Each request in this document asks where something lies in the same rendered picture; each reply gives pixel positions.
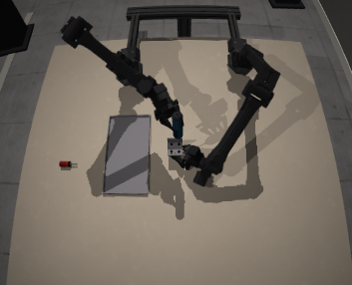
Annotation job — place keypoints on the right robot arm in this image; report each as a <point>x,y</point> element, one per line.
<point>132,74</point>

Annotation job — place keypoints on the grey l-shaped metal bracket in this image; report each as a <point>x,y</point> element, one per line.
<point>175,147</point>

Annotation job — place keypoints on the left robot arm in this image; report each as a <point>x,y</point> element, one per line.
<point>262,87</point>

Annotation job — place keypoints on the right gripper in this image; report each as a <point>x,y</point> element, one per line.
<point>165,112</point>

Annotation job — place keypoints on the blue electric screwdriver body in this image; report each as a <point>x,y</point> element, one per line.
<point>177,119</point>

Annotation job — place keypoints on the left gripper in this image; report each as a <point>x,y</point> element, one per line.
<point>183,161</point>

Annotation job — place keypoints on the red screwdriver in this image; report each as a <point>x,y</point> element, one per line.
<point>65,163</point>

